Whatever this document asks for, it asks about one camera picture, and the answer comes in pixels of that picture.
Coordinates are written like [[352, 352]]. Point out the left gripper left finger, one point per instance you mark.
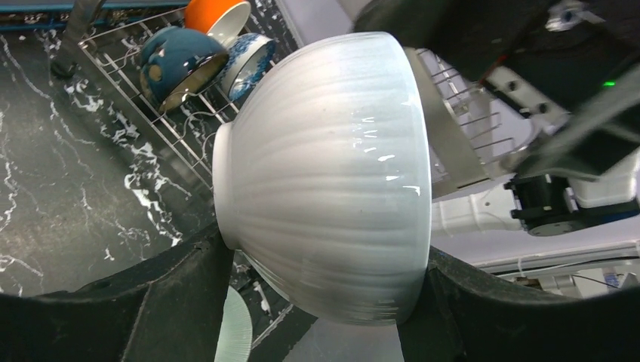
[[167, 308]]

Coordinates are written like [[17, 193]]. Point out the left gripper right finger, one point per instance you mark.
[[466, 314]]

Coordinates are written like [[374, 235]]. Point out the light green bowl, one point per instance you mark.
[[236, 331]]

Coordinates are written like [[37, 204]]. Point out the pale white ribbed bowl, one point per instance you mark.
[[323, 180]]

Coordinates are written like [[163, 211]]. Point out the dark blue gold bowl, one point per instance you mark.
[[176, 63]]

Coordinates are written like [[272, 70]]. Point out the blue white floral bowl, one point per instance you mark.
[[249, 57]]

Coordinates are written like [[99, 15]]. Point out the orange bowl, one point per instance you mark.
[[222, 20]]

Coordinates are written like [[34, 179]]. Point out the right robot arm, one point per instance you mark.
[[571, 67]]

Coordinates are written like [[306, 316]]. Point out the dark grey network switch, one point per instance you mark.
[[34, 12]]

